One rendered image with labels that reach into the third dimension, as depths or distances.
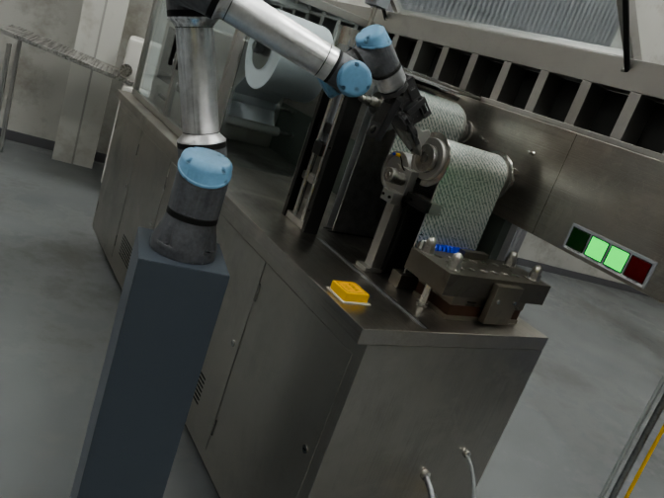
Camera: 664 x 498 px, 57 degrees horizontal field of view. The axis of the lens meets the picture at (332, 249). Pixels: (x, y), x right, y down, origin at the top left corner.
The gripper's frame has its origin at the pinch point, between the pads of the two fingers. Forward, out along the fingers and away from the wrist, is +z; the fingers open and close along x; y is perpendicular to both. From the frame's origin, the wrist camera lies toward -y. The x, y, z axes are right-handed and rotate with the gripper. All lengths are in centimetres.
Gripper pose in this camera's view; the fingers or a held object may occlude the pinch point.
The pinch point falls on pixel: (414, 152)
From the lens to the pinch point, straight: 166.7
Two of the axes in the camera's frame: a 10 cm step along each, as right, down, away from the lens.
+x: -4.8, -4.1, 7.7
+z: 4.3, 6.6, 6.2
